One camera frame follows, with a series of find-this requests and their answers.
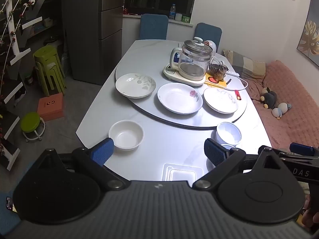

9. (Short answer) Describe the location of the person's right hand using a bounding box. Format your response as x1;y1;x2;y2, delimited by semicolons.
300;195;319;229

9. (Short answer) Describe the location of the gold leaf wall picture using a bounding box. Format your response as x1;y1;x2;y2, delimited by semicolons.
296;0;319;68

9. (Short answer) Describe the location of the dark plush toy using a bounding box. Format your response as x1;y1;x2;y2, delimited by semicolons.
259;87;278;109

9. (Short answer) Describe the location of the cream kettle base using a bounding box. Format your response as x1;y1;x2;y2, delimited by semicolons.
163;63;207;87

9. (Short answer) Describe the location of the green round stool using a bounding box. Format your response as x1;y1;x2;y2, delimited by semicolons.
20;112;46;142

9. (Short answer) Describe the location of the pink flower print plate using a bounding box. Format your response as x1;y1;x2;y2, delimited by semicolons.
157;82;203;115

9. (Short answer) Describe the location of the grey refrigerator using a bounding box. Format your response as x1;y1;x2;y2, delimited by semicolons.
61;0;125;86

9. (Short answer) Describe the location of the plaid pillow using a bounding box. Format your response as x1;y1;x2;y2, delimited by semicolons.
223;50;268;80

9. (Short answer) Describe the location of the glass electric kettle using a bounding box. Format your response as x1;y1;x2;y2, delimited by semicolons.
170;37;216;81

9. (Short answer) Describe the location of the stack of green stools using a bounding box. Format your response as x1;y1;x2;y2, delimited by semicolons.
33;45;67;97

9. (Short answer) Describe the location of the blue plush toy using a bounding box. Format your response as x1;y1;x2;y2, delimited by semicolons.
272;103;292;119

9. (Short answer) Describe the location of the yellow mat with red print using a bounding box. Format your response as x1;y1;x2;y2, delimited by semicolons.
205;72;233;89

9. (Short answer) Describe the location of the white round container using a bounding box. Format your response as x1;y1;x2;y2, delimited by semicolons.
203;40;217;54

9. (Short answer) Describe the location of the white cable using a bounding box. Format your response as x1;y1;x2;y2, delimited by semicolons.
225;76;250;91

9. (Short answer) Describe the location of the clear plastic tray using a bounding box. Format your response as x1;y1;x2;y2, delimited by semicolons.
162;163;203;182

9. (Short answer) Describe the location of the brown animal figurine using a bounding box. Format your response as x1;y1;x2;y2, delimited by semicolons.
209;61;228;82

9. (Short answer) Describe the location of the blue upholstered chair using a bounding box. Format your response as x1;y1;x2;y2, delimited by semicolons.
194;23;223;53
140;14;169;41

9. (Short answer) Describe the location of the leaf print plate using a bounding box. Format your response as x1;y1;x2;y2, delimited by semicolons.
115;73;157;99
203;87;239;114

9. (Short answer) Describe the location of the plain white bowl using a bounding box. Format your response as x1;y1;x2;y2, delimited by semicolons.
108;120;145;151

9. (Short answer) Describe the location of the orange box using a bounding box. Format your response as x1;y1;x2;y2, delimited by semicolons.
37;93;64;122

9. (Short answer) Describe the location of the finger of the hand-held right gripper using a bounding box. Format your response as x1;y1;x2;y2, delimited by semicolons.
279;142;319;163

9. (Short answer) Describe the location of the white rail with flower vine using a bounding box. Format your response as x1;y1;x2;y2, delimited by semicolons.
0;0;44;55

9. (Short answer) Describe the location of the grey round turntable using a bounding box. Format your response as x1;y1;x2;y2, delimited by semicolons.
115;65;248;130

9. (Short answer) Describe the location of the dark staircase with white edges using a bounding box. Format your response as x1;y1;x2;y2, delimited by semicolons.
0;0;63;172

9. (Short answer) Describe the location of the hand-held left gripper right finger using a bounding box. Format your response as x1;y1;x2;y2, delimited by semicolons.
193;138;294;191

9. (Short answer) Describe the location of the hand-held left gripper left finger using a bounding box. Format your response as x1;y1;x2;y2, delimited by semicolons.
37;137;131;192

